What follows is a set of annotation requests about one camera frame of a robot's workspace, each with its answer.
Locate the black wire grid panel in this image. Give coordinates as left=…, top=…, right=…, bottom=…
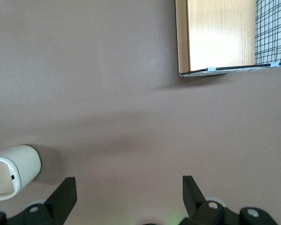
left=253, top=0, right=281, bottom=69

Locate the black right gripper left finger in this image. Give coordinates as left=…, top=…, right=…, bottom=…
left=0, top=177, right=77, bottom=225

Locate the white small trash can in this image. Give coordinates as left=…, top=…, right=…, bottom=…
left=0, top=144, right=42, bottom=203

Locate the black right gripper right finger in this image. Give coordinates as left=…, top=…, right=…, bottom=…
left=177, top=175, right=276, bottom=225

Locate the wooden panel cabinet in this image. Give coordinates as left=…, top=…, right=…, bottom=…
left=174, top=0, right=281, bottom=77

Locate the brown table cover sheet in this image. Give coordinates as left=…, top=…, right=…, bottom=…
left=0, top=0, right=281, bottom=225

